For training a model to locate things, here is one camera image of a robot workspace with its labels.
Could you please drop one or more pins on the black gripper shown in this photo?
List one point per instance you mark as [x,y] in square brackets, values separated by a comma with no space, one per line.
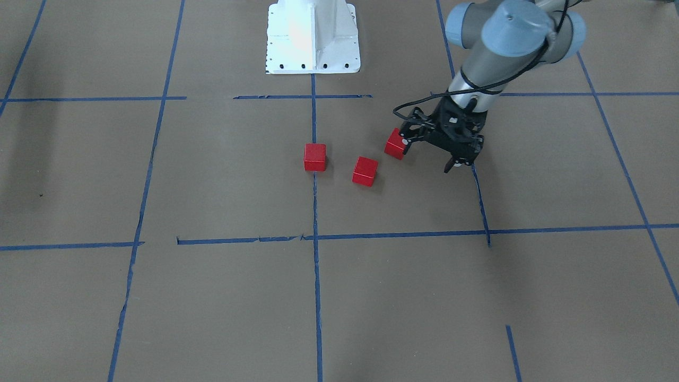
[415,131]

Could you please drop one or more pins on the red cube block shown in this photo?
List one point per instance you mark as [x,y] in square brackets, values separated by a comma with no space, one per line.
[393,144]
[314,157]

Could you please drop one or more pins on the red cube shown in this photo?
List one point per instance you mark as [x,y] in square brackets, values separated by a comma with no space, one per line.
[365,171]

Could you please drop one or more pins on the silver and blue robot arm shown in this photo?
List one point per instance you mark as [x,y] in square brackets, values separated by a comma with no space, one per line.
[506,39]

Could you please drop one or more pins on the brown paper table cover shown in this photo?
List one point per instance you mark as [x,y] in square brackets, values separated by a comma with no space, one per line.
[158,223]

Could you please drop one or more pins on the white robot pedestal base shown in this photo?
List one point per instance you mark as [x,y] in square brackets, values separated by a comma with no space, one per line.
[309,37]

